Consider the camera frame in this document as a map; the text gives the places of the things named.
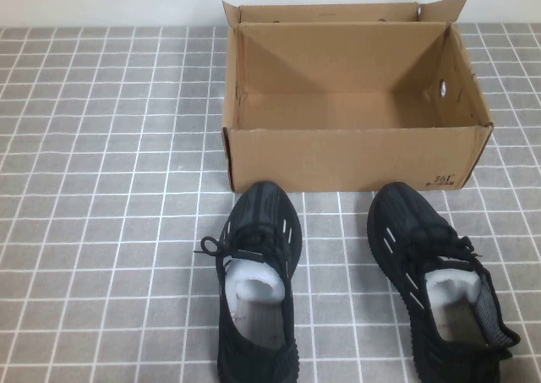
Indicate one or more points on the grey grid-pattern tablecloth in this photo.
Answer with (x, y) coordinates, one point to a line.
(84, 188)

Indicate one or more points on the black sneaker with grey heel lining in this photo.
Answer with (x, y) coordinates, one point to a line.
(406, 214)

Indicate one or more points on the white foam shoe stuffing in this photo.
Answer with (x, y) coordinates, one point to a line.
(448, 286)
(258, 288)

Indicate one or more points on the black sneaker with looped lace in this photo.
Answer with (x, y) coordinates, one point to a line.
(262, 205)

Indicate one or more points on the brown cardboard shoe box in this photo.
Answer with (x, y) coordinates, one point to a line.
(338, 159)

